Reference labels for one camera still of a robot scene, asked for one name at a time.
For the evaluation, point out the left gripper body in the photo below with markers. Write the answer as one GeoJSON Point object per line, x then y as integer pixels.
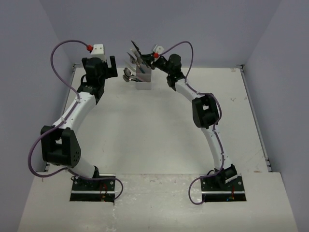
{"type": "Point", "coordinates": [104, 76]}

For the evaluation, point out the teal handled fork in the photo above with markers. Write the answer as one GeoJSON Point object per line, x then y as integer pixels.
{"type": "Point", "coordinates": [138, 58]}

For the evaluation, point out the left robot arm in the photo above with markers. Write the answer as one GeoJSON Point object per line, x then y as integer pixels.
{"type": "Point", "coordinates": [59, 143]}

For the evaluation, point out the dark dotted handled knife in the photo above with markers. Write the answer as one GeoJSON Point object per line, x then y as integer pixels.
{"type": "Point", "coordinates": [136, 49]}

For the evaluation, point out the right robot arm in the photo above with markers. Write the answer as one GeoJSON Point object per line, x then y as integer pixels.
{"type": "Point", "coordinates": [206, 112]}

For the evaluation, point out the dark dotted handled spoon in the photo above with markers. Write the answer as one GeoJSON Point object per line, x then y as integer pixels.
{"type": "Point", "coordinates": [132, 78]}

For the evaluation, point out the teal handled knife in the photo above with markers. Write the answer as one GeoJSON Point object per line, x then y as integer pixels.
{"type": "Point", "coordinates": [135, 61]}

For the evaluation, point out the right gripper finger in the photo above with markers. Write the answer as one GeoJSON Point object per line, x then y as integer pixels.
{"type": "Point", "coordinates": [147, 57]}
{"type": "Point", "coordinates": [151, 64]}

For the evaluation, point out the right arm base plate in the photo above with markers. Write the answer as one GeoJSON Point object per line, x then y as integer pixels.
{"type": "Point", "coordinates": [213, 189]}

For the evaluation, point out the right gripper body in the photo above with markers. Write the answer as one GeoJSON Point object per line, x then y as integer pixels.
{"type": "Point", "coordinates": [161, 64]}

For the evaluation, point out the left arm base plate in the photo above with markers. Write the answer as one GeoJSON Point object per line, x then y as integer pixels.
{"type": "Point", "coordinates": [93, 191]}

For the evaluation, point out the teal handled spoon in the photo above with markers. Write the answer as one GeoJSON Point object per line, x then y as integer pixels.
{"type": "Point", "coordinates": [128, 72]}

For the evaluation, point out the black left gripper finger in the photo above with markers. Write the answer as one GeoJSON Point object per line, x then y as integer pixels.
{"type": "Point", "coordinates": [86, 64]}
{"type": "Point", "coordinates": [112, 70]}

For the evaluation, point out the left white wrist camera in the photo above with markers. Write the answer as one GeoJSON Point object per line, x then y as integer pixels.
{"type": "Point", "coordinates": [97, 51]}

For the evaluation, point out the white three-compartment utensil holder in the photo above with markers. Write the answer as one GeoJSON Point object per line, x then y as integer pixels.
{"type": "Point", "coordinates": [145, 78]}

